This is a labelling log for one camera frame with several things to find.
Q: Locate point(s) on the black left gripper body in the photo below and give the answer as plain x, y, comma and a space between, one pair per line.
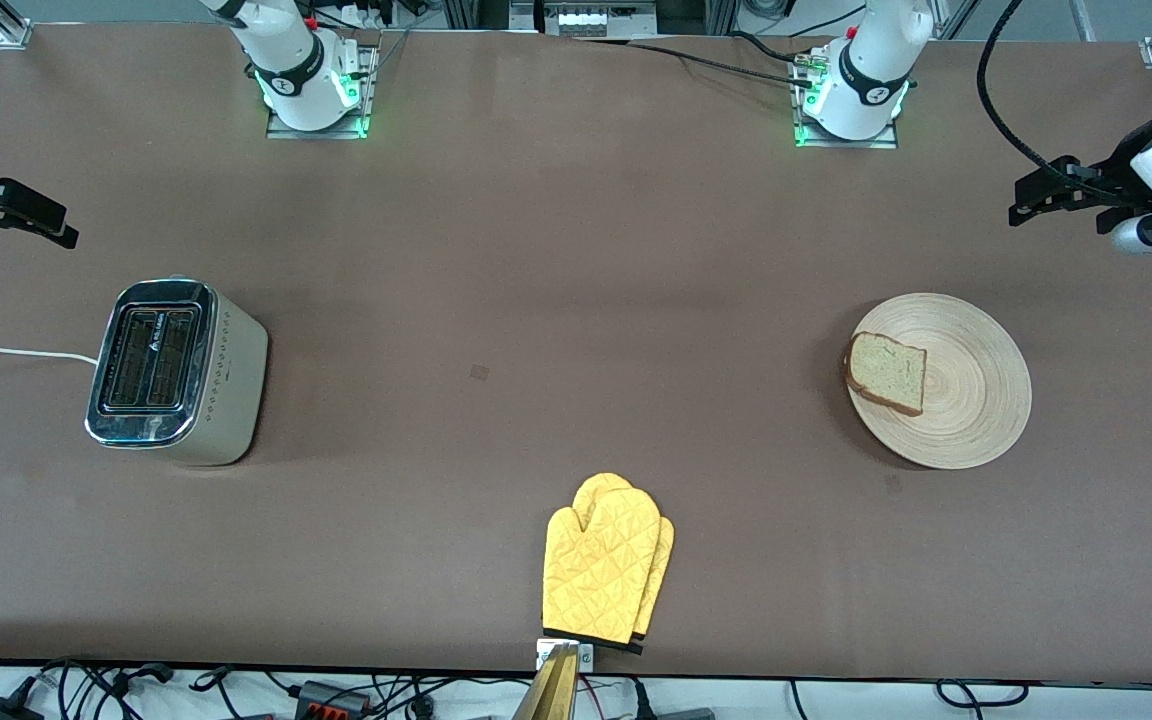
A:
1112, 187

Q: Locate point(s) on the round wooden plate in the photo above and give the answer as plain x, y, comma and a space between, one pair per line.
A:
976, 400

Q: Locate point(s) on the brown-crust bread slice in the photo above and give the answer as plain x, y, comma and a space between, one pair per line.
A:
886, 372

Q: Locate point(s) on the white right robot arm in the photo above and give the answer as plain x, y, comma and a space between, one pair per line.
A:
286, 60

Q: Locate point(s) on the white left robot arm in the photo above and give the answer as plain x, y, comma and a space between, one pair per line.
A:
866, 80

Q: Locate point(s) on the cream chrome two-slot toaster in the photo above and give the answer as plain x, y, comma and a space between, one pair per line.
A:
226, 390

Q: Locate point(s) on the white power strip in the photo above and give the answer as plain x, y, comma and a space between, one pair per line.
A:
591, 18

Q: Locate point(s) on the black power adapter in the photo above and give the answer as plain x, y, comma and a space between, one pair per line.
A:
1, 710

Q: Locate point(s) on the yellow quilted oven mitt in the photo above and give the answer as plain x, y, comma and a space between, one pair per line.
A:
596, 570
664, 560

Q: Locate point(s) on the black orange connector block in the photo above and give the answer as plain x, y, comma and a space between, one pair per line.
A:
331, 698

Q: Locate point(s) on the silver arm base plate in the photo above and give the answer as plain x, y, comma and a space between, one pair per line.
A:
368, 90
804, 135

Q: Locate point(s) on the silver mast mounting bracket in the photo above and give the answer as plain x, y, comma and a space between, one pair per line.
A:
586, 657

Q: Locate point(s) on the gold metal camera mast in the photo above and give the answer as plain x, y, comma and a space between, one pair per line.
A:
551, 690

